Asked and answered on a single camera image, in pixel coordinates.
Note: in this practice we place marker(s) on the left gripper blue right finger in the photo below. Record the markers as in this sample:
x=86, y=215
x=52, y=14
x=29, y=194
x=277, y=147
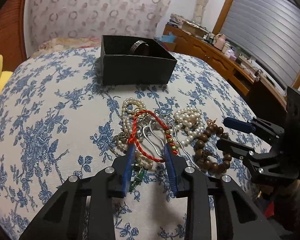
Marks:
x=171, y=163

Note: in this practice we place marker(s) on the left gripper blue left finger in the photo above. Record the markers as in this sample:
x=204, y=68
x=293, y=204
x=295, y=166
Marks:
x=126, y=177

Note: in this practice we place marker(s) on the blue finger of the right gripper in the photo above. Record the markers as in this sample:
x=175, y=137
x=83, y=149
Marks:
x=238, y=125
x=235, y=149

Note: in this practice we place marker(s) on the green stone pendant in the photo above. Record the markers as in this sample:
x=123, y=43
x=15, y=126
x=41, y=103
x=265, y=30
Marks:
x=138, y=178

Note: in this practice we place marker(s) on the black jewelry box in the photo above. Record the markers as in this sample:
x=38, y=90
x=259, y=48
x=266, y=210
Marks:
x=152, y=66

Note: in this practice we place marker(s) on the silver engraved bangle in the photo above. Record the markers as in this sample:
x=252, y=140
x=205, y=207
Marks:
x=138, y=46

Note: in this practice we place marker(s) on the wooden sideboard cabinet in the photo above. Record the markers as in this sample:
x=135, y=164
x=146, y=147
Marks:
x=188, y=44

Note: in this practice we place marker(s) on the pink tissue box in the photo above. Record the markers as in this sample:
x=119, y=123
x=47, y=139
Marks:
x=230, y=54

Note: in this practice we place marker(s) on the pink thermos jug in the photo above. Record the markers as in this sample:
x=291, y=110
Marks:
x=220, y=40

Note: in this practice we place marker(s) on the blue floral white blanket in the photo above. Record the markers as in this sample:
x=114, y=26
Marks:
x=57, y=120

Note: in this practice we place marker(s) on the grey window roller blind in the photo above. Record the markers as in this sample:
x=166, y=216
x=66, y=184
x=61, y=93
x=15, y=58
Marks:
x=269, y=30

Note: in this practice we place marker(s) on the cardboard box on cabinet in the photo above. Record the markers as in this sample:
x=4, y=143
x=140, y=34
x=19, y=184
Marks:
x=194, y=29

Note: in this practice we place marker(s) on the light blue gift bag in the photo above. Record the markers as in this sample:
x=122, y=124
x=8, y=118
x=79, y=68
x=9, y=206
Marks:
x=169, y=38

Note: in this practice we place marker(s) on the pink floral bed quilt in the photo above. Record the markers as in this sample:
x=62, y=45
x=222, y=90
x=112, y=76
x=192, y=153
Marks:
x=62, y=44

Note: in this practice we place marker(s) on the pink circle patterned curtain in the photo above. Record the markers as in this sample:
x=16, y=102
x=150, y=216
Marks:
x=48, y=19

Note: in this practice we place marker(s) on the brown louvered wardrobe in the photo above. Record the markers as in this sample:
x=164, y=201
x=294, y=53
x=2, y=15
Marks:
x=12, y=43

